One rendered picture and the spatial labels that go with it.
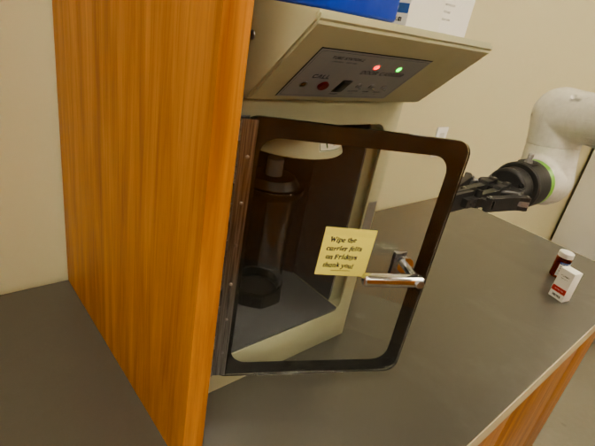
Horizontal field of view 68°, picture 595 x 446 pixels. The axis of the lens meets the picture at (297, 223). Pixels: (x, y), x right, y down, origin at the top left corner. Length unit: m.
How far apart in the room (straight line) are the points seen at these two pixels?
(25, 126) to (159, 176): 0.43
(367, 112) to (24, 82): 0.56
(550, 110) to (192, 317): 0.77
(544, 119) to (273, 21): 0.67
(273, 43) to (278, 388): 0.55
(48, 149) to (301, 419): 0.64
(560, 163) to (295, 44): 0.69
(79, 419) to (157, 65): 0.50
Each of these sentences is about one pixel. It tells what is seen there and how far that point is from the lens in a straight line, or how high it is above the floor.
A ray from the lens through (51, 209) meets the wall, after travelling 0.97.
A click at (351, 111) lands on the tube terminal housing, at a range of 0.66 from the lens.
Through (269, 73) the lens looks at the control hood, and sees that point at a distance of 0.47.
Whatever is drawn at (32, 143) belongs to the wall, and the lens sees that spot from 0.92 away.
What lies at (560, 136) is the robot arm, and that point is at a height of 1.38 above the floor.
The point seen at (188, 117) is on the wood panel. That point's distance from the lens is 0.45.
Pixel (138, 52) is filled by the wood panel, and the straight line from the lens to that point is 0.54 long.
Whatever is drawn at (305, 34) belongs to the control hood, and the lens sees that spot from 0.44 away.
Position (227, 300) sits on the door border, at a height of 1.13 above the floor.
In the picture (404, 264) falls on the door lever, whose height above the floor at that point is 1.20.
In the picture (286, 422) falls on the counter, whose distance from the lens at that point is 0.75.
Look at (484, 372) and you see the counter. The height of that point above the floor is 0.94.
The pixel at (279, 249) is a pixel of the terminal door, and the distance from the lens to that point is 0.60.
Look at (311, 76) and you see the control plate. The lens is 0.50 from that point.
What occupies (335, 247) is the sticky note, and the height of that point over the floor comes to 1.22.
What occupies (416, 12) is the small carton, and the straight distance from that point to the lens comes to 0.59.
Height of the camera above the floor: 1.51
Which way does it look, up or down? 25 degrees down
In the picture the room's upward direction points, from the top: 11 degrees clockwise
